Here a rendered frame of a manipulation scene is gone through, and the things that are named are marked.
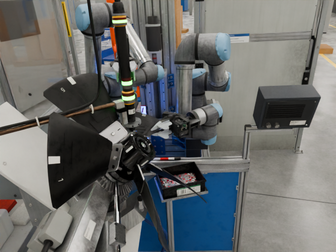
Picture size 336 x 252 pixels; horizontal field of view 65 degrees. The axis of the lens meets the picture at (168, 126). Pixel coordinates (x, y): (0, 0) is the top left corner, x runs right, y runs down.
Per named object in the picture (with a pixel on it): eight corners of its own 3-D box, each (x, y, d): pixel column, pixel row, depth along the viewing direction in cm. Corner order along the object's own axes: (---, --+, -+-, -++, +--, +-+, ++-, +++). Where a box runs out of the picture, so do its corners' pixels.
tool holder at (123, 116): (122, 131, 92) (118, 105, 88) (113, 124, 97) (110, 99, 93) (144, 124, 96) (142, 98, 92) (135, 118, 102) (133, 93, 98)
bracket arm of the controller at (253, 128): (245, 132, 137) (245, 127, 135) (244, 129, 139) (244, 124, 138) (292, 131, 136) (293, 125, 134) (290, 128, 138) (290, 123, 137)
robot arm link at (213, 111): (223, 121, 125) (224, 104, 121) (206, 128, 120) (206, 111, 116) (212, 115, 131) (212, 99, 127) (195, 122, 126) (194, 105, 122)
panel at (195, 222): (111, 253, 180) (95, 174, 151) (112, 251, 182) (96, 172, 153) (233, 252, 177) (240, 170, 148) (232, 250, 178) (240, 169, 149)
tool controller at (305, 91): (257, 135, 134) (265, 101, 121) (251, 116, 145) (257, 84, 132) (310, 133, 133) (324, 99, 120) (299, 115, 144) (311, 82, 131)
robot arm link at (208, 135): (195, 136, 136) (195, 117, 131) (217, 138, 133) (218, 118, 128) (192, 144, 129) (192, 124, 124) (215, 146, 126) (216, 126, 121)
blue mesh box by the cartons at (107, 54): (100, 64, 761) (95, 28, 718) (119, 55, 871) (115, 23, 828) (129, 65, 739) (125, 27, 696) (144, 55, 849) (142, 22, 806)
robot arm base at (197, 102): (183, 101, 176) (183, 87, 172) (206, 101, 175) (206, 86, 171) (183, 110, 162) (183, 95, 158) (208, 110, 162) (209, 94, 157)
